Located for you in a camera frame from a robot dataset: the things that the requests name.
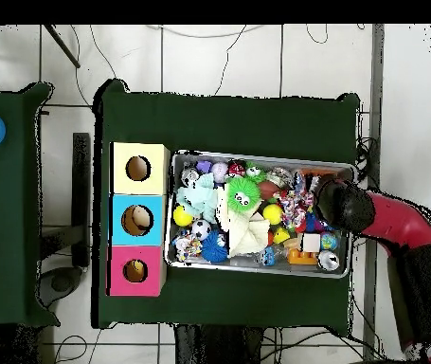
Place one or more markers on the mint green cloth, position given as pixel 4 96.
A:
pixel 196 199

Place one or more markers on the cream yellow cloth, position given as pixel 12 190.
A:
pixel 247 235

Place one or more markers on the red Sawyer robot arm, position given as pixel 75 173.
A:
pixel 397 223

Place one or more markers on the shallow clear mesh bin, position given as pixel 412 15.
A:
pixel 177 161

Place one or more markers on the wooden three-hole box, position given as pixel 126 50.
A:
pixel 124 182

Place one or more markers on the small baseball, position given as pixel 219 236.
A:
pixel 219 171

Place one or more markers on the small soccer ball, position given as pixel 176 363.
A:
pixel 201 229

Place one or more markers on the yellow ball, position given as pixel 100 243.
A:
pixel 182 216

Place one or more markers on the blue spiky ball with eyes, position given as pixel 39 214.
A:
pixel 212 248

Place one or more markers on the green spiky ball with eye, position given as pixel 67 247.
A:
pixel 255 171

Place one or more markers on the brown toy football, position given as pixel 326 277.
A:
pixel 268 189

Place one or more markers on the dark green tablecloth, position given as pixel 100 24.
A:
pixel 219 125

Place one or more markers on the silver drink can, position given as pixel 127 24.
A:
pixel 328 261

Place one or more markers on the black upright panel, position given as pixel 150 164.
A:
pixel 81 197

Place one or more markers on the dark slanted rod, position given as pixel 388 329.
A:
pixel 61 45

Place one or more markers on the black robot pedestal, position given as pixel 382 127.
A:
pixel 215 347

